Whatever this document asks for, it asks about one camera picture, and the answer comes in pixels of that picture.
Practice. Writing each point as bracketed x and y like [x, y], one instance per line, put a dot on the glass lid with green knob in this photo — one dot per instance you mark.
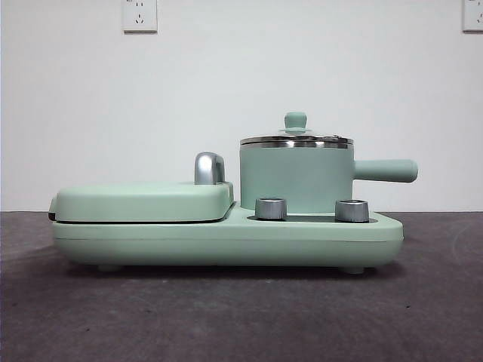
[297, 120]

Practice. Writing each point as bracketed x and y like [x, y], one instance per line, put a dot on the mint green griddle cover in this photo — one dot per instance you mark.
[143, 200]

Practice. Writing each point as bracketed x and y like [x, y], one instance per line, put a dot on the white wall socket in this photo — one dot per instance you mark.
[473, 15]
[139, 15]

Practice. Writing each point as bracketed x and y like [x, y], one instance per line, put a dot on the silver control knob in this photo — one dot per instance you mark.
[351, 210]
[269, 208]

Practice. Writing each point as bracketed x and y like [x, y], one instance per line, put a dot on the mint green steamer pot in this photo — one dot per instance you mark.
[294, 177]

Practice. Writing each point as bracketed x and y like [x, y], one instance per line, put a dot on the mint green breakfast machine base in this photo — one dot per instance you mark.
[226, 241]

